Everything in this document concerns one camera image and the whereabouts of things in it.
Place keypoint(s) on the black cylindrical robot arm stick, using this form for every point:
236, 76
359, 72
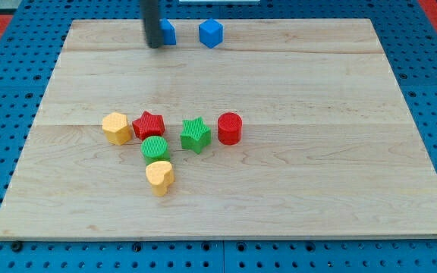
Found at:
150, 13

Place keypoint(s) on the red cylinder block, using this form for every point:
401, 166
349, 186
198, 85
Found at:
229, 128

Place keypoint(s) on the green star block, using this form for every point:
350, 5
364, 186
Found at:
195, 135

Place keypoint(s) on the green cylinder block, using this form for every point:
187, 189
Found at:
154, 149

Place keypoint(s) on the yellow heart block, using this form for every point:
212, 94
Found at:
160, 176

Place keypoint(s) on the red star block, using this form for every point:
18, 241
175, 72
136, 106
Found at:
148, 125

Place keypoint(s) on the yellow hexagon block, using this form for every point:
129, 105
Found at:
116, 128

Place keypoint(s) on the blue cube block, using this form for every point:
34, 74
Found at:
211, 33

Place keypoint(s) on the wooden board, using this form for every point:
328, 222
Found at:
329, 149

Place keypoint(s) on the blue block behind stick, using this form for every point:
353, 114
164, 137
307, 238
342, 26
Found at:
168, 32

